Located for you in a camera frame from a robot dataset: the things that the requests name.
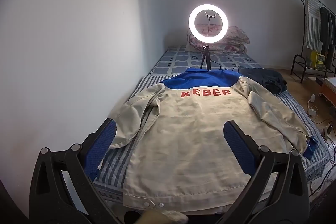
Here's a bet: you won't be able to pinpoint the black clothes rack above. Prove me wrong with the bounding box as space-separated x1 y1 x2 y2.
291 0 336 84

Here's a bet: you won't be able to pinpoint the white ring light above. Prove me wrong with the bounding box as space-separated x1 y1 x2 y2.
188 4 229 44

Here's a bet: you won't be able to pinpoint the dark teal garment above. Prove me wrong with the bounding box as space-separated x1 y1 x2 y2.
238 67 288 94

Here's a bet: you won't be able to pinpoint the dark hanging clothes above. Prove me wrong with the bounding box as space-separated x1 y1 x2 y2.
320 7 336 69

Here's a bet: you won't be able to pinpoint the yellow box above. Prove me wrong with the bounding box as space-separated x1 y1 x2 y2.
310 51 326 69

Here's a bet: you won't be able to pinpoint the beige and blue jacket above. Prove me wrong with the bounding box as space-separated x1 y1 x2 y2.
110 68 318 214

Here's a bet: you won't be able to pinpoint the black ring light cable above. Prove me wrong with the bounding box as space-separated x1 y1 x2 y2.
210 61 240 71

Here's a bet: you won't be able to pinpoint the black tripod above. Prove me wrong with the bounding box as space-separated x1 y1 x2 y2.
200 43 212 70

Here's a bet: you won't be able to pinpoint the bed with striped sheet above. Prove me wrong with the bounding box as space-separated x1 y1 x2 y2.
93 74 330 203

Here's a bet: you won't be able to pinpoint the folded floral quilt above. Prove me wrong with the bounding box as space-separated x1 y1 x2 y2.
185 26 250 53

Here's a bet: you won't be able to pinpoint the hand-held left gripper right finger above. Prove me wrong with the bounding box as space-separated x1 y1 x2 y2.
223 120 310 224

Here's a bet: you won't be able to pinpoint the striped hanging towel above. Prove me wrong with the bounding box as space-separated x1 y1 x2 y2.
304 0 323 52

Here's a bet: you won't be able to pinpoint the orange trimmed furniture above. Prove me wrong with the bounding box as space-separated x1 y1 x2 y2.
316 77 336 109

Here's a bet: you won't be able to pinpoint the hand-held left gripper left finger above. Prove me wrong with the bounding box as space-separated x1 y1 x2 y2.
29 118 117 224

